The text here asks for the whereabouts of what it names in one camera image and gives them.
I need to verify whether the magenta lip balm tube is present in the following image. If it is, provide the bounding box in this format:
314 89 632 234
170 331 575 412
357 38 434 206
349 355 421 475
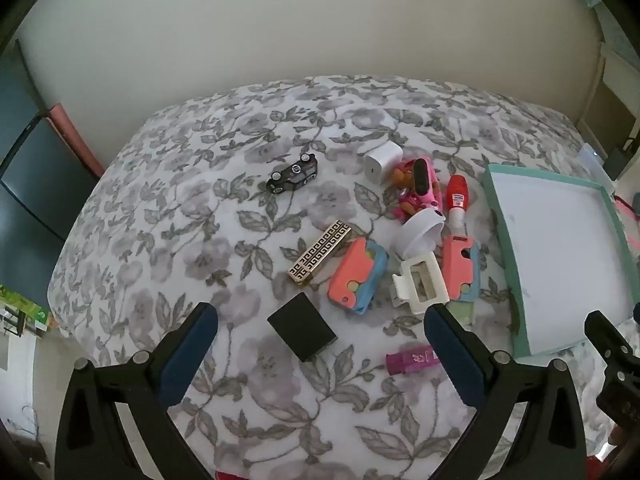
385 346 440 376

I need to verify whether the white hair claw clip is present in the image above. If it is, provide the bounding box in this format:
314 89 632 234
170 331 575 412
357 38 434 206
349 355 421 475
390 252 449 315

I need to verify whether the red white glue stick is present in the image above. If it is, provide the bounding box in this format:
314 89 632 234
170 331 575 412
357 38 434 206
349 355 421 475
446 174 469 235

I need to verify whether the black power adapter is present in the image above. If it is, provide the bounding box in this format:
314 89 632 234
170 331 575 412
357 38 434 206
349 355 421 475
267 292 337 362

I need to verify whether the pink kids watch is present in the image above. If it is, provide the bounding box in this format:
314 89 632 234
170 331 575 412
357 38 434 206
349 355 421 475
411 157 442 210

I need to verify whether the brown pup toy figure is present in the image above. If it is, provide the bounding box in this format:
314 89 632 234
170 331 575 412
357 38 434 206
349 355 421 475
390 160 424 222

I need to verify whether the gold black patterned bar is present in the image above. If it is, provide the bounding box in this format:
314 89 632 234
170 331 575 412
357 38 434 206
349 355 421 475
288 220 352 285

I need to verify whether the white charger cube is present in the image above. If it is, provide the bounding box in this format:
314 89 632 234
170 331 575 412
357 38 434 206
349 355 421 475
363 141 404 184

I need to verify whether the black toy car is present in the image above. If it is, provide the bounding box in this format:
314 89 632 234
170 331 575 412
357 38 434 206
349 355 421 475
266 153 318 194

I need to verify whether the teal rimmed white tray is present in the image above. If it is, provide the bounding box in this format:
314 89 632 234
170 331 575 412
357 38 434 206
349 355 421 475
483 164 639 359

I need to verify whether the green box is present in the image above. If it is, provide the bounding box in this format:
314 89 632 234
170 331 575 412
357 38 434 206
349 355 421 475
0 285 54 330

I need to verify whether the white router box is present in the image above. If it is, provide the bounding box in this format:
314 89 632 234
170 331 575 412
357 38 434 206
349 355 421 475
578 143 608 181

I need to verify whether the dark cabinet door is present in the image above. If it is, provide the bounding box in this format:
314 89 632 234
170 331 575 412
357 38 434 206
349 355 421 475
0 44 98 308

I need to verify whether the grey floral blanket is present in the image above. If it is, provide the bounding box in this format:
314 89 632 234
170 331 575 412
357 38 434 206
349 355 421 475
48 76 582 479

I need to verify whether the black wall adapter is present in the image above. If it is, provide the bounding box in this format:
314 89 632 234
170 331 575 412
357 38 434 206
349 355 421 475
603 148 632 181

